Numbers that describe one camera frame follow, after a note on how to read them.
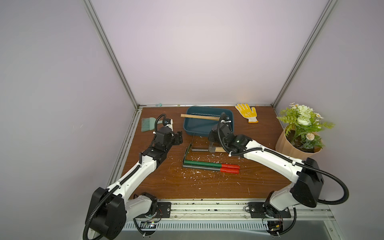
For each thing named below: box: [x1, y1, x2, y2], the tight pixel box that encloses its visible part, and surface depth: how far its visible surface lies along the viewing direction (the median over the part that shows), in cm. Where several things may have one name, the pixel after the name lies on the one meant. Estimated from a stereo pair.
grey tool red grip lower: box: [182, 164, 240, 174], surface depth 87 cm
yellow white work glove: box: [235, 103, 259, 124], surface depth 120 cm
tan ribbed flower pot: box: [275, 129, 322, 160], surface depth 82 cm
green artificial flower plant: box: [276, 102, 335, 149], surface depth 76 cm
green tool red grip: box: [183, 142, 241, 169], surface depth 89 cm
